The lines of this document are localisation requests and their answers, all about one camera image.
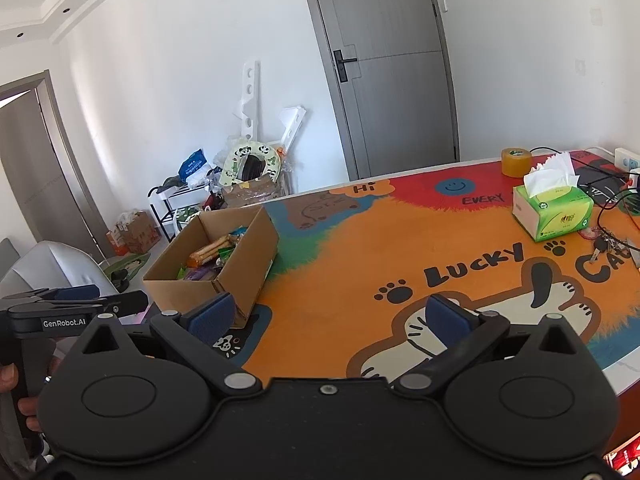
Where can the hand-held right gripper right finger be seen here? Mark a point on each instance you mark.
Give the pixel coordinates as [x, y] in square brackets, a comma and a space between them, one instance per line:
[445, 320]

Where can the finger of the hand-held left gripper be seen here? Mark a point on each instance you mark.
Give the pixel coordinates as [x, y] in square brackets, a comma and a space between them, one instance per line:
[75, 292]
[127, 302]

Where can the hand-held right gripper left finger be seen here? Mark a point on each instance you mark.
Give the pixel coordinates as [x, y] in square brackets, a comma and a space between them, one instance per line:
[215, 317]

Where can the purple white snack packet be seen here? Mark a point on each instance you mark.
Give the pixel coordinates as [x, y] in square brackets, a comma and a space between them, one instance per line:
[200, 274]

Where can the orange snack stick packet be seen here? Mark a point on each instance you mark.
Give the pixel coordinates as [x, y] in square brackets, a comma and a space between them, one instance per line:
[195, 261]

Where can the brown cardboard box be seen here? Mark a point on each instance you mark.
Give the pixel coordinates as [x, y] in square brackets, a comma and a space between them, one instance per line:
[250, 260]

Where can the tan snack bar packet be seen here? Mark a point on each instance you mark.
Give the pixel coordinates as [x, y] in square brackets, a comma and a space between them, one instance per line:
[215, 247]

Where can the blue triangular snack packet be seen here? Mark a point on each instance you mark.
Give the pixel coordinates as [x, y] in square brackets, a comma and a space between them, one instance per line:
[239, 234]

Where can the person's left hand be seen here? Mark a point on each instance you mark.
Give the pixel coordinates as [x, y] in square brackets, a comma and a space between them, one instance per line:
[7, 379]

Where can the white chair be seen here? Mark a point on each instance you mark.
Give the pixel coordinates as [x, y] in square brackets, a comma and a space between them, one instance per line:
[50, 265]

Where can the green printed floor mat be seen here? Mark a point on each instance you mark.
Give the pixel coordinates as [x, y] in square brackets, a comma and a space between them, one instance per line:
[132, 262]

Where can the printed cardboard floor box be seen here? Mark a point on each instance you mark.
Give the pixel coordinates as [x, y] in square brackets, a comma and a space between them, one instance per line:
[140, 232]

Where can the printed cat table mat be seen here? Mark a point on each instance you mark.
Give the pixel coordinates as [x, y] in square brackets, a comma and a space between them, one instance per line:
[375, 250]

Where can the black metal rack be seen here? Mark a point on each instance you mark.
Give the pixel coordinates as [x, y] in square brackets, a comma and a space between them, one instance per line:
[172, 192]

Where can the taped cardboard box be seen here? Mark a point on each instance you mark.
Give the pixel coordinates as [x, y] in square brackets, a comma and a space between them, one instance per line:
[250, 192]

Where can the grey brown side door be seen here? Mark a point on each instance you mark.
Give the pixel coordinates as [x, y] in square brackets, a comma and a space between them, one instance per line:
[35, 160]

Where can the green tissue box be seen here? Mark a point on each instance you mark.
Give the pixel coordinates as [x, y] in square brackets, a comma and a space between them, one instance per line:
[555, 215]

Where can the blue plastic bag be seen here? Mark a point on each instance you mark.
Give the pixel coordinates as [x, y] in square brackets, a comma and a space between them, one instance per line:
[192, 165]

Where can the key bunch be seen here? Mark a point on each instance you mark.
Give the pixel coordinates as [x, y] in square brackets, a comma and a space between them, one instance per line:
[600, 246]

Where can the yellow tape roll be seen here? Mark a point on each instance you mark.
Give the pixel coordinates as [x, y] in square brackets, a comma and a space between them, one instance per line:
[516, 162]

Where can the black red pad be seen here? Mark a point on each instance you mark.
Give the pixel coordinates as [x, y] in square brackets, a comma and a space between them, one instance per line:
[595, 175]

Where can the red printed box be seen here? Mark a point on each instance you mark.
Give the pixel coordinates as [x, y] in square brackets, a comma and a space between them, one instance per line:
[625, 460]

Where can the white power strip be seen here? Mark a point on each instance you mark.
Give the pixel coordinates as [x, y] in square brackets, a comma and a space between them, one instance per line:
[625, 158]

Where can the short white plastic frame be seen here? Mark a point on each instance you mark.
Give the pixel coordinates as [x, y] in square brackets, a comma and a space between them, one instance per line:
[292, 125]

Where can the tall white plastic frame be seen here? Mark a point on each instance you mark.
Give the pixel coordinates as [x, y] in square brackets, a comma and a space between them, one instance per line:
[248, 95]

